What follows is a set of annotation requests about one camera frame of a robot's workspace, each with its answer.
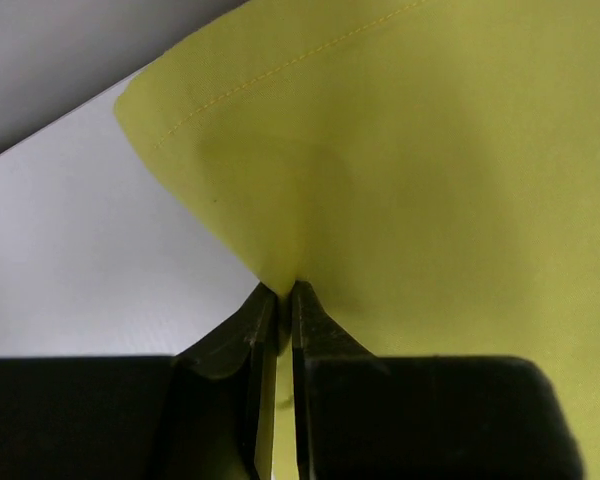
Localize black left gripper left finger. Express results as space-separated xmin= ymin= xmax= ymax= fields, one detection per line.
xmin=0 ymin=286 xmax=278 ymax=479

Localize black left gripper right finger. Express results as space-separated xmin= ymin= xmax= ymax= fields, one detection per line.
xmin=290 ymin=282 xmax=585 ymax=479

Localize yellow-green trousers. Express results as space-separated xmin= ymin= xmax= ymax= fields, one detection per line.
xmin=114 ymin=1 xmax=600 ymax=479

